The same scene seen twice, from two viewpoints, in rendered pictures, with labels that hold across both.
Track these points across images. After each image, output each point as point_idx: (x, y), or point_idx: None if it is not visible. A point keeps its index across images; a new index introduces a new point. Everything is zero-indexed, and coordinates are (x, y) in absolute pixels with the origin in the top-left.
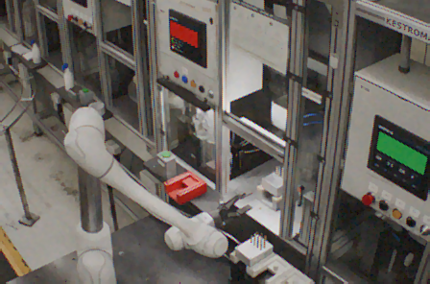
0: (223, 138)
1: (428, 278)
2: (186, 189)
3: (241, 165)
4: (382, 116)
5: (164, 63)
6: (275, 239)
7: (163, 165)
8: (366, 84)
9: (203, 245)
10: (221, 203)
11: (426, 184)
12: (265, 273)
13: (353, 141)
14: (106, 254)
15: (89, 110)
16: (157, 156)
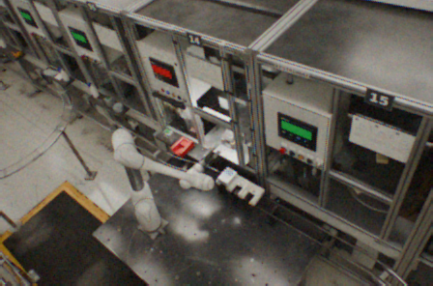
0: (196, 120)
1: (328, 185)
2: (184, 149)
3: (209, 126)
4: (281, 112)
5: (154, 84)
6: (237, 166)
7: (167, 137)
8: (269, 98)
9: (201, 185)
10: (204, 157)
11: (314, 144)
12: (236, 187)
13: (268, 123)
14: (150, 200)
15: (122, 132)
16: (163, 133)
